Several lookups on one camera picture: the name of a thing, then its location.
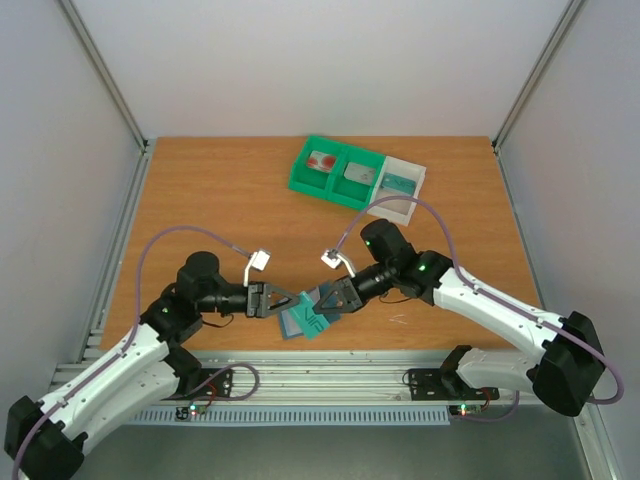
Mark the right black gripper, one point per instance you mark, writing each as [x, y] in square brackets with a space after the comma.
[351, 291]

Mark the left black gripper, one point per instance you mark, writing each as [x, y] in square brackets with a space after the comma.
[257, 300]

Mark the teal VIP card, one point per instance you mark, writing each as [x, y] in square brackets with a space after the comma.
[305, 321]

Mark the blue card holder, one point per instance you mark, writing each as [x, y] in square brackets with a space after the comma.
[284, 320]

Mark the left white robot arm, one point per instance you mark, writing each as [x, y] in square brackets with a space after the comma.
[50, 438]

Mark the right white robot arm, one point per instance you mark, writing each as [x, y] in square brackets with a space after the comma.
[559, 359]

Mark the grey flower card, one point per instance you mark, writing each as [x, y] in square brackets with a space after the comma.
[359, 173]

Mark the teal card in bin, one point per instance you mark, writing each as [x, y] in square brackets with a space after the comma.
[398, 185]

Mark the red circle card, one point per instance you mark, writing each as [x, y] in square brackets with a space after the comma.
[321, 161]

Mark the middle green bin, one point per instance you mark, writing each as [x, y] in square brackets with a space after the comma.
[348, 193]

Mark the green bin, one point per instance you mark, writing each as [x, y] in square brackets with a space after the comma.
[311, 182]
[348, 193]

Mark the white bin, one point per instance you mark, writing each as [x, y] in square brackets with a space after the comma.
[387, 206]

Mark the left green bin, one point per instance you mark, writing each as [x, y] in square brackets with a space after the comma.
[311, 182]

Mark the left circuit board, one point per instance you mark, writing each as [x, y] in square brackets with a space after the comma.
[186, 413]

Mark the circuit board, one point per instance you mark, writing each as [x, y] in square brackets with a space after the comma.
[186, 413]
[466, 410]

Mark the right circuit board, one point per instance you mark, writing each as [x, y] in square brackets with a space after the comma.
[466, 410]

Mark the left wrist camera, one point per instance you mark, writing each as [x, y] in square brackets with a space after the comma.
[259, 259]

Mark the front aluminium rail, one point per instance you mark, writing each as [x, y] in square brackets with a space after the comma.
[328, 377]

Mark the aluminium rail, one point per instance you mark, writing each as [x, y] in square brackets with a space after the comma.
[520, 225]
[328, 377]
[109, 273]

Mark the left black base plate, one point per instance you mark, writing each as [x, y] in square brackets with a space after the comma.
[204, 383]

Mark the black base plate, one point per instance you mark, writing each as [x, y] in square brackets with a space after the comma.
[204, 383]
[430, 384]

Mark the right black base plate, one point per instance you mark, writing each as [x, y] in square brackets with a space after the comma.
[430, 384]

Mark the grey slotted cable duct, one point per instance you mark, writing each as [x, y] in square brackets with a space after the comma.
[275, 416]

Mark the left side aluminium rail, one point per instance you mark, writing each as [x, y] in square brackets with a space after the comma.
[109, 273]

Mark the right side aluminium rail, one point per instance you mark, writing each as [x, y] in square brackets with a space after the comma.
[520, 225]

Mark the left aluminium frame post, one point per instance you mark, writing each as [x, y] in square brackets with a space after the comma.
[90, 48]

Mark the aluminium frame post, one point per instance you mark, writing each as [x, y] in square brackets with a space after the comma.
[90, 48]
[548, 52]

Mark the right aluminium frame post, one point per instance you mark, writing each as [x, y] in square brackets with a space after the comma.
[548, 52]

